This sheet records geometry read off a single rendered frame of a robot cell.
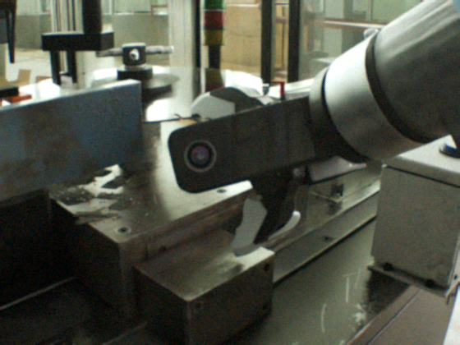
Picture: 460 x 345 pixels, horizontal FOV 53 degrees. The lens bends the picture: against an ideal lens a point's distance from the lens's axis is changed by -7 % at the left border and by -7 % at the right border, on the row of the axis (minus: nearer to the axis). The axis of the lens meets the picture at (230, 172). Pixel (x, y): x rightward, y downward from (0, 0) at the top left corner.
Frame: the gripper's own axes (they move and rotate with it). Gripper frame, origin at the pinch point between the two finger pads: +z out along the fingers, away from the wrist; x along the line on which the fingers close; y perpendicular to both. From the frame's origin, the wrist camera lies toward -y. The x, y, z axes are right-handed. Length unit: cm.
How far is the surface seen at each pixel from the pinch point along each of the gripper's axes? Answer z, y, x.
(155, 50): 8.1, 2.6, 18.0
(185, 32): 54, 34, 43
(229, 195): 4.6, 4.7, -1.4
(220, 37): 24.6, 23.6, 27.3
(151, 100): 5.0, -1.1, 10.6
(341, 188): 14.1, 29.7, -3.9
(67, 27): 105, 21, 75
